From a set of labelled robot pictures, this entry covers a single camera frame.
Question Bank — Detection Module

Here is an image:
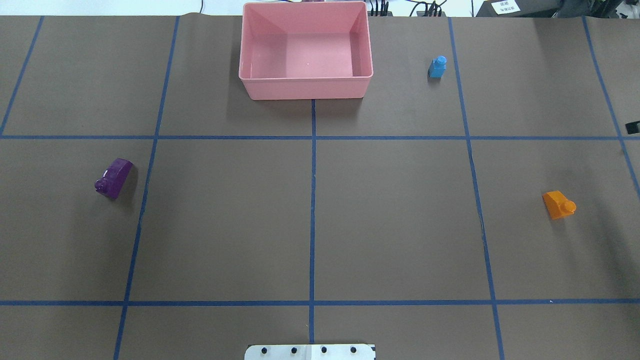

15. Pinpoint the orange block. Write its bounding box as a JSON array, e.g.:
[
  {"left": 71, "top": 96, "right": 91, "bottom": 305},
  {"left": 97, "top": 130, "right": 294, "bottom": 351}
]
[{"left": 542, "top": 190, "right": 578, "bottom": 220}]

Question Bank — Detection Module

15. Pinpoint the pink plastic box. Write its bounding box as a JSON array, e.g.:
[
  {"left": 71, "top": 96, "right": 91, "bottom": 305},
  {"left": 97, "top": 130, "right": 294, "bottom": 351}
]
[{"left": 238, "top": 1, "right": 374, "bottom": 101}]

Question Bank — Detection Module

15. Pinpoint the small blue block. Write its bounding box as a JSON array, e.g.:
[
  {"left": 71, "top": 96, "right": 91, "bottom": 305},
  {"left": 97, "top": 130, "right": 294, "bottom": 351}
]
[{"left": 428, "top": 55, "right": 448, "bottom": 79}]

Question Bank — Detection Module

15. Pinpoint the white mounting plate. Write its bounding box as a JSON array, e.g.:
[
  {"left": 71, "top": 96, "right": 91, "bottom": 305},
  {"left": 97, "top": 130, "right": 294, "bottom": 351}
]
[{"left": 244, "top": 343, "right": 377, "bottom": 360}]

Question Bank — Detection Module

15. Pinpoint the purple block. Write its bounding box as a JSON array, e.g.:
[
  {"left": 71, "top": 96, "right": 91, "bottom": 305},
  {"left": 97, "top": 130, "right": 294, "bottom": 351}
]
[{"left": 94, "top": 158, "right": 134, "bottom": 200}]

